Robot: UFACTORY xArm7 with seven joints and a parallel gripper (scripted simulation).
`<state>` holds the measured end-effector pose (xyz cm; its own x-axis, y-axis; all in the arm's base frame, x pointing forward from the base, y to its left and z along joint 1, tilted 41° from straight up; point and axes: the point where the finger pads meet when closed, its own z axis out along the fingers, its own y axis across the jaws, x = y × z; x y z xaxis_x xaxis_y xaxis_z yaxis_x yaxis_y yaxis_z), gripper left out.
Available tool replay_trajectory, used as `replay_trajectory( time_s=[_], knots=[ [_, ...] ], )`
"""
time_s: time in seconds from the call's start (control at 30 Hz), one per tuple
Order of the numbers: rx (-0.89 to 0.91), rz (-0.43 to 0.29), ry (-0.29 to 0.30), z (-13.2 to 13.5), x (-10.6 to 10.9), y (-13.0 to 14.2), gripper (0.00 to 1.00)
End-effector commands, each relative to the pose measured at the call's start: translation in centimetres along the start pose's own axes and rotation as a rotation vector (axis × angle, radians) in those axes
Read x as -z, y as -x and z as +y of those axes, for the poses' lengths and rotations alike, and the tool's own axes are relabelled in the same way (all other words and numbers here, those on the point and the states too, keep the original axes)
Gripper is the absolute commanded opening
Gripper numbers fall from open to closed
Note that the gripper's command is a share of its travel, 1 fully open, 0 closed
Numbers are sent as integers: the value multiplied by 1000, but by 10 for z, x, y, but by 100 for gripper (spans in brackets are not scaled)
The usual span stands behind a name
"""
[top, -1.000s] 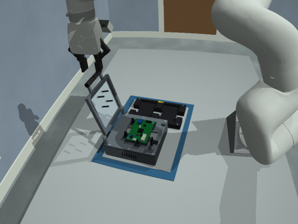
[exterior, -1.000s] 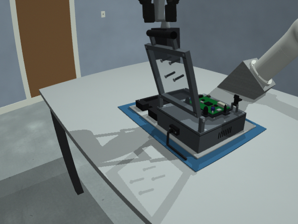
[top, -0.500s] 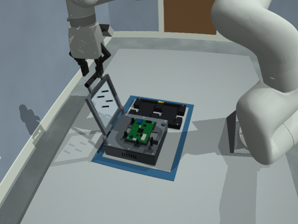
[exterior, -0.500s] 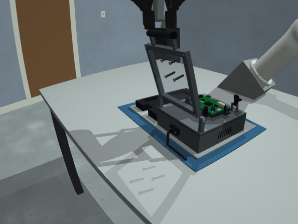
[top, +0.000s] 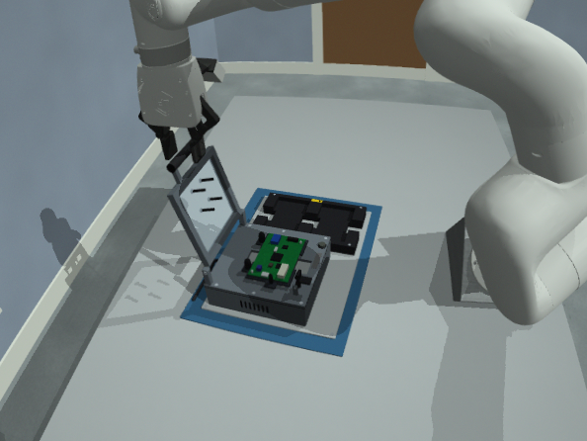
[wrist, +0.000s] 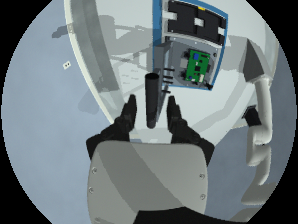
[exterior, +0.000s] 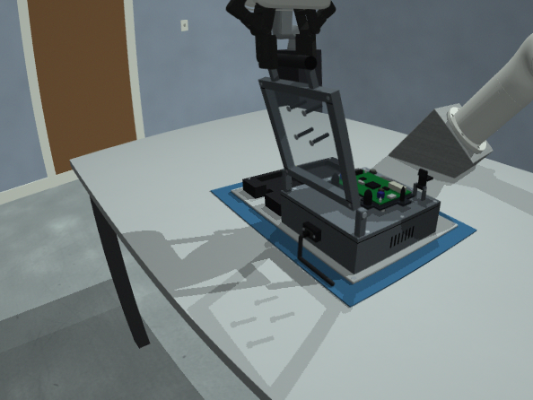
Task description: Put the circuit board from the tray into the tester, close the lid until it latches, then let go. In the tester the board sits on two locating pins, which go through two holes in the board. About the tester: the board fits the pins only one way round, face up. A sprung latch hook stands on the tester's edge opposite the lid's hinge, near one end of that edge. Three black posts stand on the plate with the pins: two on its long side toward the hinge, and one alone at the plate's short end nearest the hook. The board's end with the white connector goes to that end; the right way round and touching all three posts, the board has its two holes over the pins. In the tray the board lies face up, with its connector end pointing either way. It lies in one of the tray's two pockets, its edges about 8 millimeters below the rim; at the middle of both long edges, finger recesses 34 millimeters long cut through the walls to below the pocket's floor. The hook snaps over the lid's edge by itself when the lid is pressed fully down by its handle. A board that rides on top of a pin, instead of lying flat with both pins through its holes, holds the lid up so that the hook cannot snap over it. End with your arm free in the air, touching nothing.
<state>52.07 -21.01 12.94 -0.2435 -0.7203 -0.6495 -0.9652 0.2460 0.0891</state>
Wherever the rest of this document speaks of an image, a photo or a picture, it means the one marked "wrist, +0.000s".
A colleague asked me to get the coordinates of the green circuit board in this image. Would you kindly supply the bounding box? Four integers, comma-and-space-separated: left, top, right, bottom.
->
185, 50, 210, 83

